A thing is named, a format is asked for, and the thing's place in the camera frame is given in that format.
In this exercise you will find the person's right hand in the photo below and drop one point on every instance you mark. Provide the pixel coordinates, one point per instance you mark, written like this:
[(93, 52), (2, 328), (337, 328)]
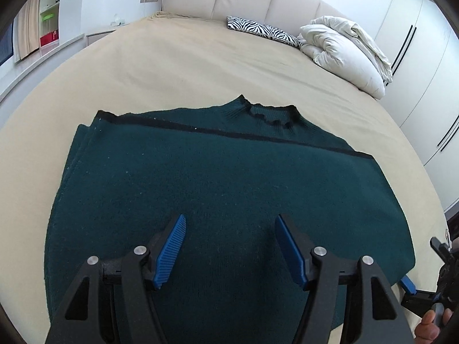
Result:
[(426, 331)]

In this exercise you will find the beige curtain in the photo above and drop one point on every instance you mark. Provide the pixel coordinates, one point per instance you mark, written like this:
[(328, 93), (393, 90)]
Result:
[(26, 39)]

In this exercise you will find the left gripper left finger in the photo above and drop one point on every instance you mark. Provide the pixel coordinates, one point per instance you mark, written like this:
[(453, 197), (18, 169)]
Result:
[(108, 300)]

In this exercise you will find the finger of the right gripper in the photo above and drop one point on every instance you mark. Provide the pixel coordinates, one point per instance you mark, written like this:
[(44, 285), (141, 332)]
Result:
[(407, 285)]

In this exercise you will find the beige bed sheet mattress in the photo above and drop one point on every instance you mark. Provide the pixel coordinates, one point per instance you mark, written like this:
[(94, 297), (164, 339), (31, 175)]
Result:
[(165, 62)]

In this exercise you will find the white bedside table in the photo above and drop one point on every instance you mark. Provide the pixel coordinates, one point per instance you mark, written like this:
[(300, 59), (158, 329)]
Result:
[(95, 36)]

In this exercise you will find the red box on shelf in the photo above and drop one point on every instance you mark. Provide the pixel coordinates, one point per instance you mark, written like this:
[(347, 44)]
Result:
[(49, 38)]

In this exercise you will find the white window sill ledge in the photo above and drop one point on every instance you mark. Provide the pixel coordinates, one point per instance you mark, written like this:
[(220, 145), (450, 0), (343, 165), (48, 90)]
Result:
[(36, 68)]

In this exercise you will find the white folded duvet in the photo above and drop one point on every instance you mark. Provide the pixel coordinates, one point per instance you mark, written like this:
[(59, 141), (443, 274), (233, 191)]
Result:
[(342, 47)]

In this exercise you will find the zebra print pillow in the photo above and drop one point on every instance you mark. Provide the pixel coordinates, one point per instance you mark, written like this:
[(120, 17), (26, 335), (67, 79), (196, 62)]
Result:
[(249, 26)]

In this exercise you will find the green item on shelf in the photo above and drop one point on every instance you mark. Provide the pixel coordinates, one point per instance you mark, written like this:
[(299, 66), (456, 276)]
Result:
[(47, 17)]

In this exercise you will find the dark green knit sweater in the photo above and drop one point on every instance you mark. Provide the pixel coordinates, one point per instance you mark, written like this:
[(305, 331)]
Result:
[(230, 170)]

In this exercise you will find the dark framed window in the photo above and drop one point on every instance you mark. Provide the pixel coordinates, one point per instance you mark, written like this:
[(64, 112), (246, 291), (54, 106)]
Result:
[(6, 45)]

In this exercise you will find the white wardrobe with black handles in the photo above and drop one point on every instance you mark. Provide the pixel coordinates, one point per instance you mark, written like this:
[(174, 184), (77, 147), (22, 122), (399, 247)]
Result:
[(423, 96)]

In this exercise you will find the white wall shelf unit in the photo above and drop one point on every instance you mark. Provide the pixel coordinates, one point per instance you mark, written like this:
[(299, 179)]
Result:
[(48, 22)]

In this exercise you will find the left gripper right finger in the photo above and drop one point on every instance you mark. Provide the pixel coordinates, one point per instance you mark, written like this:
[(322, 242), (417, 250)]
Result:
[(372, 313)]

